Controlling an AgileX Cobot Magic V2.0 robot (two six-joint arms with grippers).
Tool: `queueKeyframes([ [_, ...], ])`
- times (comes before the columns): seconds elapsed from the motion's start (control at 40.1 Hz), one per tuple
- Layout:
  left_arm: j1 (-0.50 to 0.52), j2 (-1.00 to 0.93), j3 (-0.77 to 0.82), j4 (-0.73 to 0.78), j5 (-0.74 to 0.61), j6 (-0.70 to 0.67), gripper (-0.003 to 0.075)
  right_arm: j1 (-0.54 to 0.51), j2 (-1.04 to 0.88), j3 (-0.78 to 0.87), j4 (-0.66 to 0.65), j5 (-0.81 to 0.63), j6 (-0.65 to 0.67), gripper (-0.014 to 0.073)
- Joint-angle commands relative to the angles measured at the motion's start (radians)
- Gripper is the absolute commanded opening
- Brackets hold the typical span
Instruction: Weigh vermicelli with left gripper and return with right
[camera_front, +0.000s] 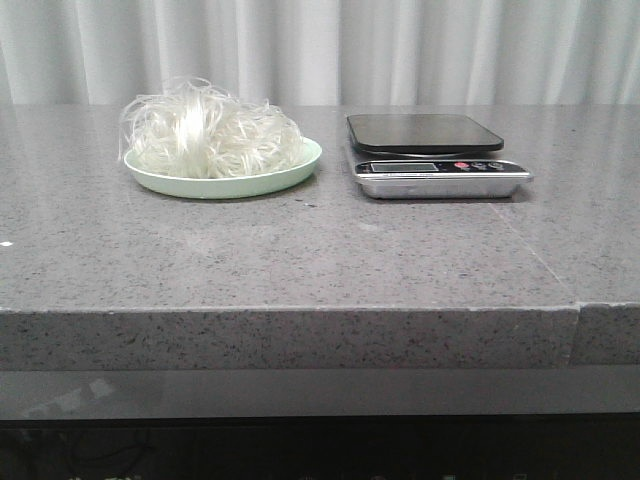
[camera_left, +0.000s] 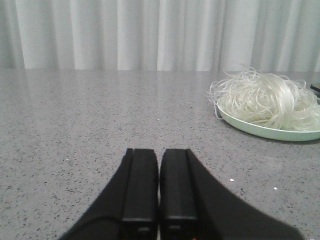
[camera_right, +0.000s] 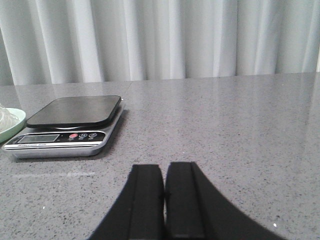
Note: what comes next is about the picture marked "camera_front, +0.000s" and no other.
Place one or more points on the black silver kitchen scale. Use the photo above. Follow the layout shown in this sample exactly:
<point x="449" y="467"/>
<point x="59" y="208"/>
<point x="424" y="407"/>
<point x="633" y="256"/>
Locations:
<point x="429" y="156"/>

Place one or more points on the white pleated curtain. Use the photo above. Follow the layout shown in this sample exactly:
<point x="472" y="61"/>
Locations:
<point x="324" y="52"/>

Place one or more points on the white vermicelli noodle bundle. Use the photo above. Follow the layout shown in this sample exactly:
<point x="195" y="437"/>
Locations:
<point x="196" y="130"/>

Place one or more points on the light green round plate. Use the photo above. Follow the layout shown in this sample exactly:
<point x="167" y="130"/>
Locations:
<point x="227" y="188"/>

